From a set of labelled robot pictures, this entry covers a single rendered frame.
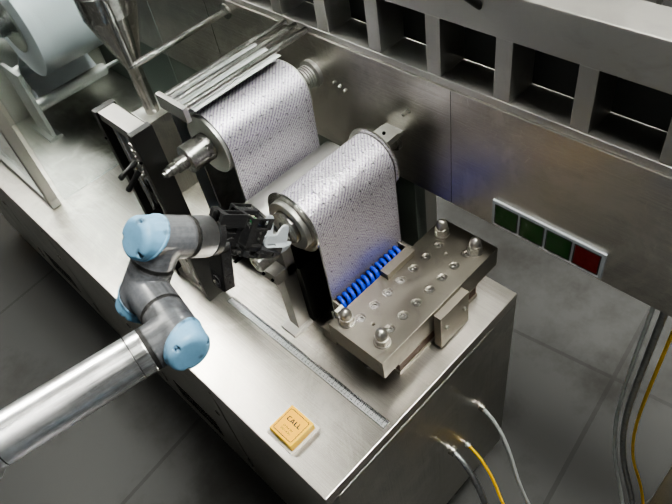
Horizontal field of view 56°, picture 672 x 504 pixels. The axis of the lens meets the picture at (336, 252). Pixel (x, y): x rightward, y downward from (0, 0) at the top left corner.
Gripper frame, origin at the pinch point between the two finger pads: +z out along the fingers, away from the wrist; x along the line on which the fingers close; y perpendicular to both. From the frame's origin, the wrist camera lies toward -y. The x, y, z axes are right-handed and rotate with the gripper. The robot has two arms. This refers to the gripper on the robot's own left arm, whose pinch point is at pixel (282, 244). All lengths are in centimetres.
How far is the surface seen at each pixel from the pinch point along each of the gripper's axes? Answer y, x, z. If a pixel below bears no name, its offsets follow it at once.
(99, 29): 23, 70, -8
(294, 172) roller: 10.8, 13.6, 12.0
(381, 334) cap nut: -9.9, -22.1, 13.0
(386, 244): 1.7, -5.2, 29.7
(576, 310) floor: -24, -19, 162
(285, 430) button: -37.0, -15.0, 3.6
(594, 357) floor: -34, -35, 151
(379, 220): 7.9, -5.2, 22.8
